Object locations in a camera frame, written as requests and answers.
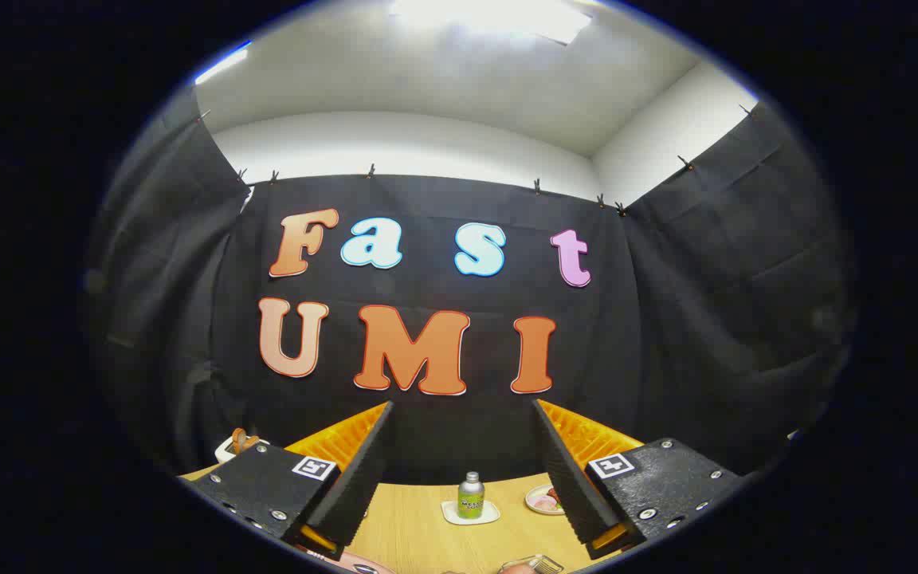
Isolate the metal wire cutlery rack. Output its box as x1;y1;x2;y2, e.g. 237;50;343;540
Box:
499;554;565;574

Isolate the cream white toaster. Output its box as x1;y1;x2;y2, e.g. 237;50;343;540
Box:
214;434;269;465

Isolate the pink round plate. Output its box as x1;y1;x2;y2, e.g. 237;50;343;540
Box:
308;546;396;574

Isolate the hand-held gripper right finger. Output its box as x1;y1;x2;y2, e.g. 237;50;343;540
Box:
531;399;747;560

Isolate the white square coaster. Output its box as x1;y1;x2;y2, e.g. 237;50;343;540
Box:
441;499;501;526

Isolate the small white oval dish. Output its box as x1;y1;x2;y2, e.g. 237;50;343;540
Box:
524;483;565;517

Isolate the green soda bottle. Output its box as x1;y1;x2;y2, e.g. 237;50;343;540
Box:
457;471;485;521

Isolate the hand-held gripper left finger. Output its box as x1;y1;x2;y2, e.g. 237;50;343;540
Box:
178;401;394;561

